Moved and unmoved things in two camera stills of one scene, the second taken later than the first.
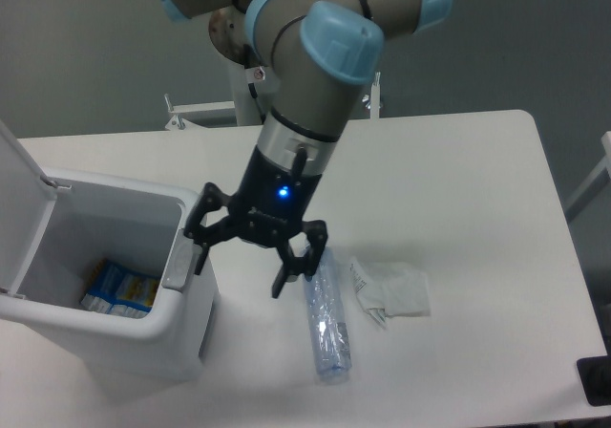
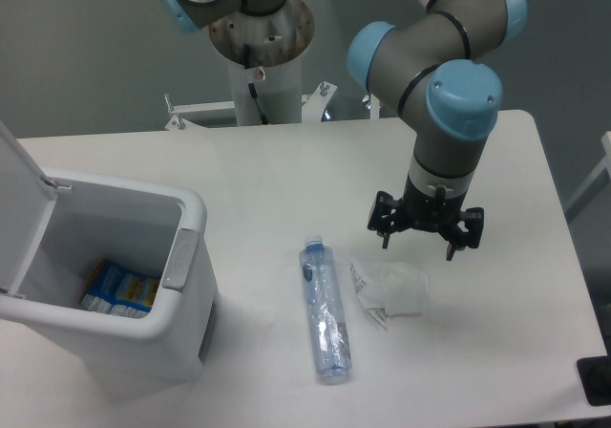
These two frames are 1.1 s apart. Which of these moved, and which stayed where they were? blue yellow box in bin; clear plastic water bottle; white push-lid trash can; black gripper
Moved: black gripper
Stayed: clear plastic water bottle; white push-lid trash can; blue yellow box in bin
